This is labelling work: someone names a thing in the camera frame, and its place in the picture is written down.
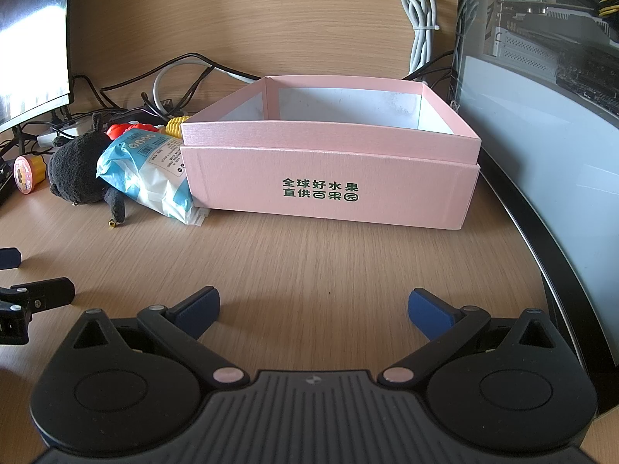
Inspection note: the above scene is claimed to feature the red bear figurine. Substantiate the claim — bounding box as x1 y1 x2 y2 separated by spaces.
106 121 159 140

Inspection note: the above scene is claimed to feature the yellow pudding cup toy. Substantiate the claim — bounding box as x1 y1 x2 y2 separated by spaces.
13 155 46 195

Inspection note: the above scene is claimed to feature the blue white snack bag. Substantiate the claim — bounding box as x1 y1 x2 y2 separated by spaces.
96 129 209 226

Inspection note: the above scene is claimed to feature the curved computer monitor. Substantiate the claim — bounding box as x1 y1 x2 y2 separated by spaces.
0 0 71 131

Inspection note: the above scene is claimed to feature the yellow ribbed toy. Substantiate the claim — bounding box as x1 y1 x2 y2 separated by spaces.
165 115 190 139

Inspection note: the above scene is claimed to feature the black plush toy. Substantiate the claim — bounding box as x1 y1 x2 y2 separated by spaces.
47 112 126 227

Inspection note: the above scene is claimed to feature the glass computer case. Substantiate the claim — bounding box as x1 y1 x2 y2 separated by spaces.
450 0 618 414

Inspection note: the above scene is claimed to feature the pink cardboard box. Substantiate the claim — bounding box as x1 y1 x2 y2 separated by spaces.
181 75 480 229

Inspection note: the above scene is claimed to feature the grey looped cable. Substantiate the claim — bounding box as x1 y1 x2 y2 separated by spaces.
152 60 262 119

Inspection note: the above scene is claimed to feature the white coiled cable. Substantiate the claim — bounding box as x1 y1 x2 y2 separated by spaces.
397 0 442 77

